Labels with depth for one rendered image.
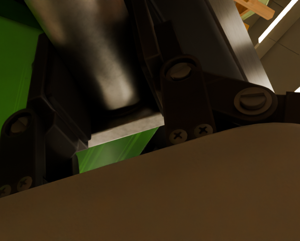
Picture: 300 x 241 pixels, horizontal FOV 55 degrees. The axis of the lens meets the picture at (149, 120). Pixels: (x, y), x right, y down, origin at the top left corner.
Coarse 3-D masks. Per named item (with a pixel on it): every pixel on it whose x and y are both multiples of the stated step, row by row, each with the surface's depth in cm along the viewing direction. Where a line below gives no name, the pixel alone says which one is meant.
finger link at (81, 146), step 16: (48, 48) 11; (48, 64) 10; (64, 64) 11; (32, 80) 10; (48, 80) 10; (64, 80) 11; (32, 96) 9; (48, 96) 9; (64, 96) 10; (80, 96) 12; (48, 112) 10; (64, 112) 10; (80, 112) 11; (48, 128) 9; (64, 128) 10; (80, 128) 11; (48, 144) 9; (64, 144) 10; (80, 144) 11; (48, 160) 10; (64, 160) 10; (48, 176) 10
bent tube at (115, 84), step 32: (32, 0) 9; (64, 0) 8; (96, 0) 9; (64, 32) 9; (96, 32) 9; (128, 32) 10; (96, 64) 10; (128, 64) 11; (96, 96) 11; (128, 96) 11; (96, 128) 12; (128, 128) 12
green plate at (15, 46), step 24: (0, 0) 16; (0, 24) 14; (24, 24) 14; (0, 48) 14; (24, 48) 15; (0, 72) 15; (24, 72) 16; (0, 96) 16; (24, 96) 17; (0, 120) 18; (120, 144) 21; (144, 144) 21
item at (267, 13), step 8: (240, 0) 254; (248, 0) 250; (256, 0) 250; (264, 0) 264; (240, 8) 283; (248, 8) 260; (256, 8) 255; (264, 8) 257; (240, 16) 280; (248, 16) 294; (264, 16) 261; (272, 16) 258
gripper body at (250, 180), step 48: (192, 144) 6; (240, 144) 5; (288, 144) 5; (48, 192) 6; (96, 192) 6; (144, 192) 5; (192, 192) 5; (240, 192) 5; (288, 192) 5; (0, 240) 6; (48, 240) 5; (96, 240) 5; (144, 240) 5; (192, 240) 4; (240, 240) 4; (288, 240) 4
